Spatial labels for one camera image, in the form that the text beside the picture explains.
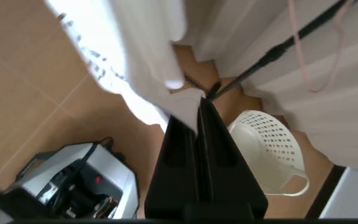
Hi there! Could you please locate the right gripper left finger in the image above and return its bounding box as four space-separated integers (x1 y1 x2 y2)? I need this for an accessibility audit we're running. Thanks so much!
144 115 203 219

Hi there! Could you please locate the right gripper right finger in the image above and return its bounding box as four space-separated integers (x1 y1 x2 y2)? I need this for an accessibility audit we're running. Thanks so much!
197 96 269 219

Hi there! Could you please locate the white garment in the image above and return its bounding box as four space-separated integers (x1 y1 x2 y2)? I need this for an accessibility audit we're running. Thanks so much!
44 0 205 133

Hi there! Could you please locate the pink clothes hanger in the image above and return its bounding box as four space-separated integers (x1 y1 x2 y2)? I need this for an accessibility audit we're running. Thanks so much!
287 0 352 93

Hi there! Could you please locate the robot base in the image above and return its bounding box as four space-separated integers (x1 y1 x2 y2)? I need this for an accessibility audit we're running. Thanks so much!
0 136 140 220

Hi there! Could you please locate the white laundry basket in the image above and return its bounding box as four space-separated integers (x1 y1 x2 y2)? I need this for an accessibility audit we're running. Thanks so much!
227 110 310 197

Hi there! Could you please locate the black clothes rack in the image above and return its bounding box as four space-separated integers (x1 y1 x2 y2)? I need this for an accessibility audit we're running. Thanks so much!
183 0 349 102

